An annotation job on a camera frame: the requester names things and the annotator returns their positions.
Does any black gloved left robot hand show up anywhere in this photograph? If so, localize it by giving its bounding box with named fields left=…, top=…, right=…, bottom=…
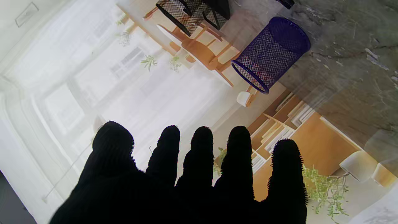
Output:
left=49, top=121, right=309, bottom=224

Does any blue mesh pen cup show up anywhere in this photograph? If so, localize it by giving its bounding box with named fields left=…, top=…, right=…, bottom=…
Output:
left=231, top=16, right=311, bottom=95

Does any printed room backdrop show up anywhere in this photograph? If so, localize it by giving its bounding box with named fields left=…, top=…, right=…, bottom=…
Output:
left=0, top=0, right=398, bottom=224

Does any black mesh desk organizer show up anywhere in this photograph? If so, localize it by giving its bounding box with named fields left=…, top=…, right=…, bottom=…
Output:
left=155, top=0, right=231, bottom=37

